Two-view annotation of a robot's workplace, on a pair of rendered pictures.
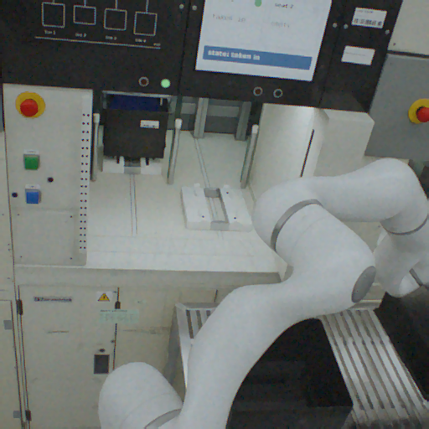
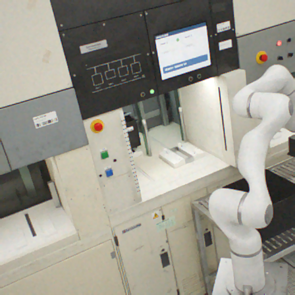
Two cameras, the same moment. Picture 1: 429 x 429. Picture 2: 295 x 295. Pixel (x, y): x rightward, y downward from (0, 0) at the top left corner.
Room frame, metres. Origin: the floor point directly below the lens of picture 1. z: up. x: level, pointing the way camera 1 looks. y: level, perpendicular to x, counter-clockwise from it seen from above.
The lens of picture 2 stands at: (-0.68, 0.47, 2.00)
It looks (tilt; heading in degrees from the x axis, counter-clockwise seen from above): 24 degrees down; 353
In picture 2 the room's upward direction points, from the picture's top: 12 degrees counter-clockwise
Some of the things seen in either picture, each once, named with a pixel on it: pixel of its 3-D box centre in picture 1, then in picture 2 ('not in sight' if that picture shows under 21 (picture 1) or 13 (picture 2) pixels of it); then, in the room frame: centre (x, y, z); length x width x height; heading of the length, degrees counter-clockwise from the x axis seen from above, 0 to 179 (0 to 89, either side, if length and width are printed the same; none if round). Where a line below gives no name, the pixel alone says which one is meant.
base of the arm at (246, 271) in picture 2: not in sight; (247, 265); (0.52, 0.03, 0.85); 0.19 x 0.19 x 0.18
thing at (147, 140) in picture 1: (135, 114); (116, 129); (1.80, 0.34, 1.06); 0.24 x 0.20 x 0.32; 104
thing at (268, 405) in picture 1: (274, 383); (263, 203); (0.90, -0.22, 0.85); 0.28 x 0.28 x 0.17; 13
